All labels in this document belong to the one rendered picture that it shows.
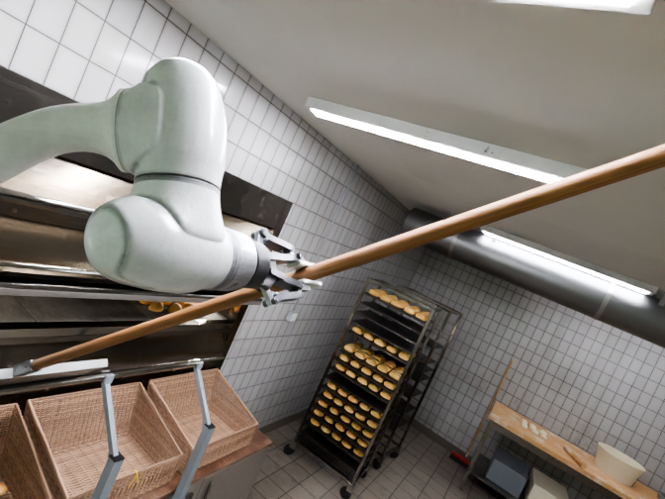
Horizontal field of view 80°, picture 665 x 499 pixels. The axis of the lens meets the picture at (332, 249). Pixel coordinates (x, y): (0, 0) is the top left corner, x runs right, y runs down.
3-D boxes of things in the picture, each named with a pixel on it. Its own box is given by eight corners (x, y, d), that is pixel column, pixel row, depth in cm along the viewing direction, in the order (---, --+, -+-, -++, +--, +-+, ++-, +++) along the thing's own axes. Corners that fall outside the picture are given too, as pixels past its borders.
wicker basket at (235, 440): (129, 422, 223) (147, 378, 222) (202, 402, 273) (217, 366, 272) (181, 477, 201) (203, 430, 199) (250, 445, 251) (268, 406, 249)
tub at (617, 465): (592, 467, 402) (601, 449, 400) (587, 454, 439) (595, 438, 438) (640, 496, 381) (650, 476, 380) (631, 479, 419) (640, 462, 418)
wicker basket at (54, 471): (1, 454, 170) (24, 397, 169) (122, 424, 219) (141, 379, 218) (50, 537, 147) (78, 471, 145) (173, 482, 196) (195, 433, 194)
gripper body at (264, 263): (213, 243, 61) (250, 251, 70) (221, 295, 59) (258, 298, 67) (251, 227, 58) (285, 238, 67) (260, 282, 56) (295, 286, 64)
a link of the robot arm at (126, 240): (237, 295, 50) (243, 196, 53) (127, 287, 37) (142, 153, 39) (176, 294, 55) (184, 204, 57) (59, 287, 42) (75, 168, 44)
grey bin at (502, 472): (484, 476, 433) (494, 457, 432) (489, 461, 477) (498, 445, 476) (518, 499, 416) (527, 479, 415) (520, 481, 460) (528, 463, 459)
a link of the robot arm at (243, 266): (188, 297, 54) (218, 299, 60) (239, 279, 51) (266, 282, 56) (181, 236, 57) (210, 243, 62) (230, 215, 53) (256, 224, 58)
